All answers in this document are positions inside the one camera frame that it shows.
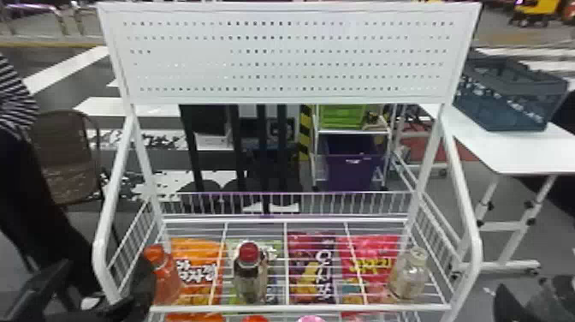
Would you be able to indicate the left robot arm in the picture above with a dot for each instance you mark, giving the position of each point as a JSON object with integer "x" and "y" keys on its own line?
{"x": 40, "y": 288}

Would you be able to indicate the striped post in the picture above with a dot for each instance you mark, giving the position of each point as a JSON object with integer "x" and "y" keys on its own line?
{"x": 305, "y": 132}

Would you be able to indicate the blue basket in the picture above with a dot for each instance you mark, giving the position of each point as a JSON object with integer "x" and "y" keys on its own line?
{"x": 507, "y": 99}

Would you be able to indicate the brown chair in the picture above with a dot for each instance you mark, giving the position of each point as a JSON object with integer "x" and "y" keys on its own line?
{"x": 65, "y": 157}

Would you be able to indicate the red snack packet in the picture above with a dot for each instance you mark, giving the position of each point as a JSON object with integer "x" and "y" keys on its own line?
{"x": 368, "y": 265}

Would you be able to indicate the white side table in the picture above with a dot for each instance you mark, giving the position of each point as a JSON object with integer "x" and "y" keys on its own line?
{"x": 507, "y": 148}

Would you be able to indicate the green basket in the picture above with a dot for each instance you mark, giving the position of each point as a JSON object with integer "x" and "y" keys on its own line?
{"x": 341, "y": 116}

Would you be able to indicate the orange snack packet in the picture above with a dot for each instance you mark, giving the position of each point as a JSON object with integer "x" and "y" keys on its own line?
{"x": 197, "y": 270}

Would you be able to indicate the purple snack packet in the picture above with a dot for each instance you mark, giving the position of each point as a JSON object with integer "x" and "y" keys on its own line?
{"x": 310, "y": 270}

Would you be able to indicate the orange bottle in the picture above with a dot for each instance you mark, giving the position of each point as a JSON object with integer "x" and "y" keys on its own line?
{"x": 166, "y": 279}

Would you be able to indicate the red capped clear bottle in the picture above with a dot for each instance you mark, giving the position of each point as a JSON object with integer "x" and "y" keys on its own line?
{"x": 250, "y": 274}

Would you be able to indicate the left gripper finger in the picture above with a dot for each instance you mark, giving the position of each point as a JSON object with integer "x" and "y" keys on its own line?
{"x": 143, "y": 288}

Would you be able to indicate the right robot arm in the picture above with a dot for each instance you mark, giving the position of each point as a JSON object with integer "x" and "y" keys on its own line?
{"x": 539, "y": 301}

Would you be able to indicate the purple crate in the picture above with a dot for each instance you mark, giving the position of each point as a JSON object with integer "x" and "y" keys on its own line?
{"x": 352, "y": 164}

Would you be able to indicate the person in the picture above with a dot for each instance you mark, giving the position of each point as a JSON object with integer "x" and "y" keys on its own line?
{"x": 27, "y": 202}

